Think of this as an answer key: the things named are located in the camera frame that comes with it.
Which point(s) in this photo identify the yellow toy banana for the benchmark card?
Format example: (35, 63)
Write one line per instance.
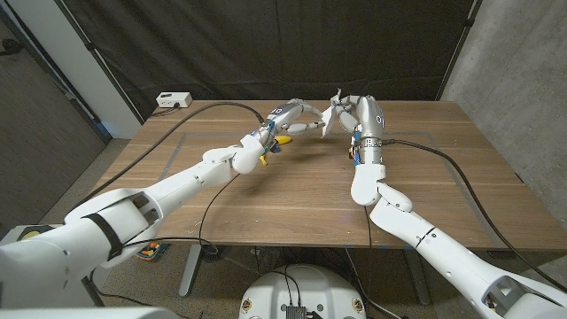
(283, 139)

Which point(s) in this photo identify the black backdrop stand pole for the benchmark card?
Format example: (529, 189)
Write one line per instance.
(458, 49)
(99, 59)

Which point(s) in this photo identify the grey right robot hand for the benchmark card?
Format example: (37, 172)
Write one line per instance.
(370, 119)

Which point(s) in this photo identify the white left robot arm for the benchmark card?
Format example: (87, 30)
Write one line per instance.
(133, 212)

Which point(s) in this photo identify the white power strip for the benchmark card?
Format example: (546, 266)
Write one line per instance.
(174, 99)

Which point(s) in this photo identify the orange tool on floor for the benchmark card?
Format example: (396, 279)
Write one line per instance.
(153, 251)

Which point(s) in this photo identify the white shipping label sheet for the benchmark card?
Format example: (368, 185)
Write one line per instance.
(329, 119)

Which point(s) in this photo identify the white robot torso base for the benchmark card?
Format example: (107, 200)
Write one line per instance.
(305, 288)

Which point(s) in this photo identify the grey box with yellow button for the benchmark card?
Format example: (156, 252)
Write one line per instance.
(31, 232)

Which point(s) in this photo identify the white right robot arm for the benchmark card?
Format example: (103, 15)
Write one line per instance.
(443, 248)

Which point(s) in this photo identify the grey table leg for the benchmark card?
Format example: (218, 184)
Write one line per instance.
(190, 270)
(416, 283)

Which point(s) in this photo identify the black floor mat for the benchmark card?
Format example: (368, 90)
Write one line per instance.
(274, 49)

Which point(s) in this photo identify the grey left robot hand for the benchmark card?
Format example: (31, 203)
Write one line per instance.
(285, 115)

